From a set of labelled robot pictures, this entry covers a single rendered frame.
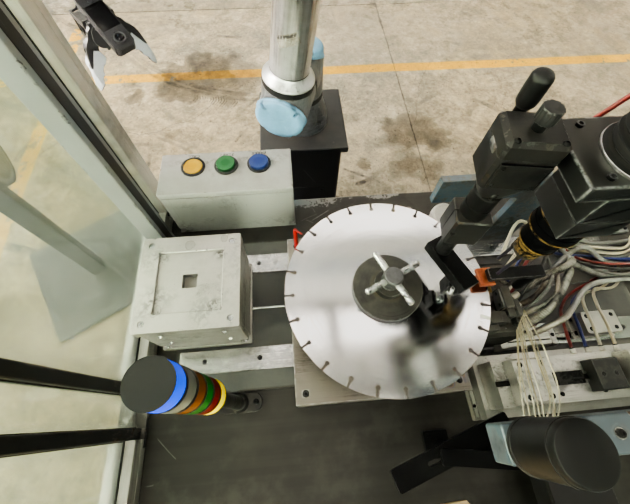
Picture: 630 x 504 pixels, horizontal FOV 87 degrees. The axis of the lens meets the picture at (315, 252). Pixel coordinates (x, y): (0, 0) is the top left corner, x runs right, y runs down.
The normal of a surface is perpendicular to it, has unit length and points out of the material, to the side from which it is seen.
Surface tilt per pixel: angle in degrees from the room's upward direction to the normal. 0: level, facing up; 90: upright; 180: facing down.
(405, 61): 0
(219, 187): 0
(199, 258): 0
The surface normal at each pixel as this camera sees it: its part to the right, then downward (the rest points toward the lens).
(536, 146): -0.04, 0.32
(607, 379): 0.01, -0.44
